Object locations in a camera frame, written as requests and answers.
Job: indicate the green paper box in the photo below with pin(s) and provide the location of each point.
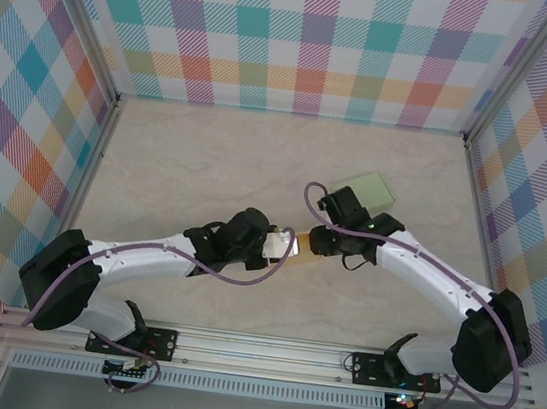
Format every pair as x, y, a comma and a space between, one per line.
371, 189

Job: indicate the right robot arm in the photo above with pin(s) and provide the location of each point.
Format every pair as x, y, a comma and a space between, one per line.
421, 269

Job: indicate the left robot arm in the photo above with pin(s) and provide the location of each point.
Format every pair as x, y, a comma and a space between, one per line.
145, 258

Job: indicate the small black controller board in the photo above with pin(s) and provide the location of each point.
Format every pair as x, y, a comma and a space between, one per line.
403, 408
127, 374

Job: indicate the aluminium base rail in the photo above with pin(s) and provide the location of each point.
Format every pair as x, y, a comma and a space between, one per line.
259, 354

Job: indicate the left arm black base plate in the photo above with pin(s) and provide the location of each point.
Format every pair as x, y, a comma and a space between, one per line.
162, 343

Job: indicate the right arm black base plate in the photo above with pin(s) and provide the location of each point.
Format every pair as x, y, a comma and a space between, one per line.
367, 370

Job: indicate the aluminium side rail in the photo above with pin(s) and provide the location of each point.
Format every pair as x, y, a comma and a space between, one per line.
479, 211
88, 175

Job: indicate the aluminium frame post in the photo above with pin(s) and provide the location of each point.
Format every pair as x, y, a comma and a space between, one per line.
88, 24
517, 75

